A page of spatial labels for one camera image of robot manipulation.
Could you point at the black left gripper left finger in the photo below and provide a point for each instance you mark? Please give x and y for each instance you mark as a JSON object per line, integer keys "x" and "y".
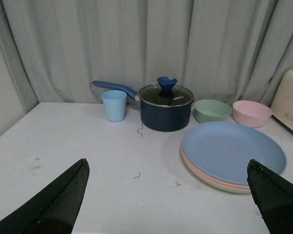
{"x": 54, "y": 210}

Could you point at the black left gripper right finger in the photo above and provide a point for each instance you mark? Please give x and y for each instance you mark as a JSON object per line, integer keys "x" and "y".
{"x": 273, "y": 196}

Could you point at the pink plate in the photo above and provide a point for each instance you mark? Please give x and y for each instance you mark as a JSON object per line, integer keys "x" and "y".
{"x": 210, "y": 178}

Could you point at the blue plate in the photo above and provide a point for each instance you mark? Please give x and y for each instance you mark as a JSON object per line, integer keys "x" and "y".
{"x": 222, "y": 150}

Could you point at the beige plate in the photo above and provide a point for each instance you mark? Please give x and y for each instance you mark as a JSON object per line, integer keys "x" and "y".
{"x": 224, "y": 189}

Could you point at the pink bowl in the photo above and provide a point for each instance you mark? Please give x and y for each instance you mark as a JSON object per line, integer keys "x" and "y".
{"x": 250, "y": 113}

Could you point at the cream toaster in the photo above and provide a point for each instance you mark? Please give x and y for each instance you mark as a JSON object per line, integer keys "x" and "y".
{"x": 282, "y": 105}

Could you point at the green bowl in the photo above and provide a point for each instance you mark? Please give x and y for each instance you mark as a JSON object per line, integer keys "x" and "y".
{"x": 208, "y": 110}

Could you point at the light blue cup left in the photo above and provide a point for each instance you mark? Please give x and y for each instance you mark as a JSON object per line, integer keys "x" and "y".
{"x": 115, "y": 105}

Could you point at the dark blue saucepan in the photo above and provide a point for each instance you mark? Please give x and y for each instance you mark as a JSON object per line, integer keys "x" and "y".
{"x": 161, "y": 119}

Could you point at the glass pot lid blue knob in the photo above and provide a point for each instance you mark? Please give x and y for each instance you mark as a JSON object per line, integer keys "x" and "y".
{"x": 166, "y": 93}

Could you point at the grey curtain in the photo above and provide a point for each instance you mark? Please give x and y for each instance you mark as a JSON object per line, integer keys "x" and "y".
{"x": 52, "y": 50}

